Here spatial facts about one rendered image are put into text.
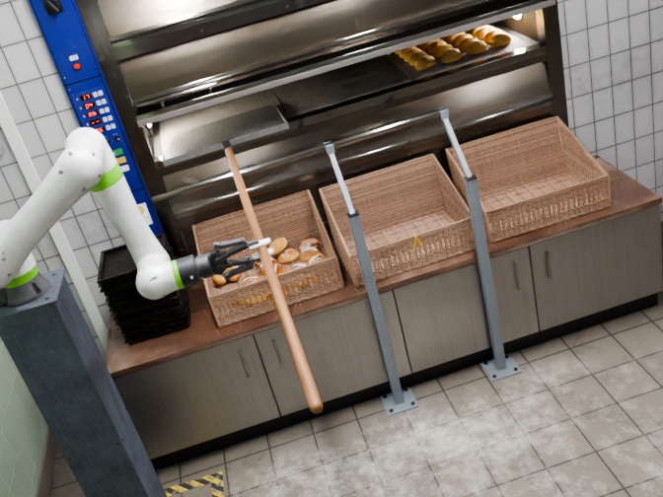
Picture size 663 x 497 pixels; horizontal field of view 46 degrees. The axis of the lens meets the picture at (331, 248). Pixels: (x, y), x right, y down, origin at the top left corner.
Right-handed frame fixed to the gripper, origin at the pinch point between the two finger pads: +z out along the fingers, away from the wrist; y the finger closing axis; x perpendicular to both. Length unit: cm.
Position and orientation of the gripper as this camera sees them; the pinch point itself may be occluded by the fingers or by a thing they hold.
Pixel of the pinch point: (261, 248)
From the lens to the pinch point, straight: 246.6
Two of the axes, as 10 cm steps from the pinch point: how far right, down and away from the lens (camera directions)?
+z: 9.5, -3.0, 0.9
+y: 2.2, 8.5, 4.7
